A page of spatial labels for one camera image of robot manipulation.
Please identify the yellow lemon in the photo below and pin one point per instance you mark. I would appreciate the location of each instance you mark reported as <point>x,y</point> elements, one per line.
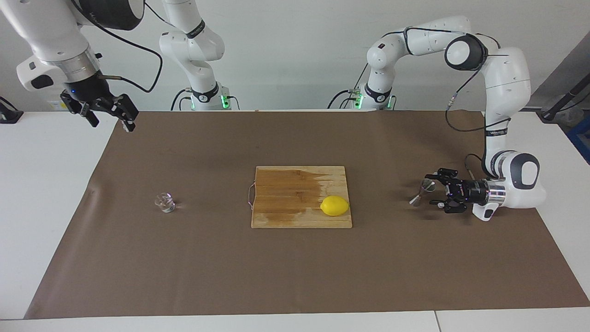
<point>334,206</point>

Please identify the brown paper table mat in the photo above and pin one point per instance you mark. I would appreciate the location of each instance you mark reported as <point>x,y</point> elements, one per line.
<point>295,267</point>

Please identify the steel double jigger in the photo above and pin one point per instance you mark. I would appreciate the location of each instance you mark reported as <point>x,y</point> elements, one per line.
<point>427,186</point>

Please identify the blue crate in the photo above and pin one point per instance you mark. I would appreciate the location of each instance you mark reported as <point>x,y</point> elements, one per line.
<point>581,138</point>

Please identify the black tripod stand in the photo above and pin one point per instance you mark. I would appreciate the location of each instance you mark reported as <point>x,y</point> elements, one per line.
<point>548,113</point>

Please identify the wooden cutting board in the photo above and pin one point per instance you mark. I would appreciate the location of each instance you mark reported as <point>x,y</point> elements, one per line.
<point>286,203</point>

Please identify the black clamp mount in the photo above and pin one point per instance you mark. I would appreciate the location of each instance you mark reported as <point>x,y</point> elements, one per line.
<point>9,115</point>

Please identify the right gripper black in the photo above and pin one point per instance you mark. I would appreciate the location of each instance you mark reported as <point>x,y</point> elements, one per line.
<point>87,90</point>

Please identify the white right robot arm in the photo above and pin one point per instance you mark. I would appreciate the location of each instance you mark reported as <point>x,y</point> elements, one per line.
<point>50,37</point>

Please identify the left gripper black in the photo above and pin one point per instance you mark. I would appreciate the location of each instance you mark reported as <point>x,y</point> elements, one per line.
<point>471,192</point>

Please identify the small clear glass cup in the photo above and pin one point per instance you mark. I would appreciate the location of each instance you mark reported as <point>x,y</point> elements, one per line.
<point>165,204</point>

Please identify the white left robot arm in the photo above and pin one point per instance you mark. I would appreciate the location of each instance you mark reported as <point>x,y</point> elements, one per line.
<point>507,69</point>

